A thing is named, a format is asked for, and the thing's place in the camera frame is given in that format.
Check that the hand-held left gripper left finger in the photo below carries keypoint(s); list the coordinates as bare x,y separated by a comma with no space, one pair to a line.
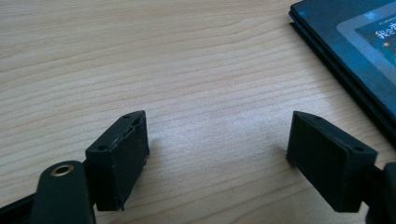
118,161

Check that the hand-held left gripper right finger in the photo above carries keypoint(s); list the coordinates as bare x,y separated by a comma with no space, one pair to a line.
327,161

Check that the dark blue picture book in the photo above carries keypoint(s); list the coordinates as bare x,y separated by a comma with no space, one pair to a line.
327,31

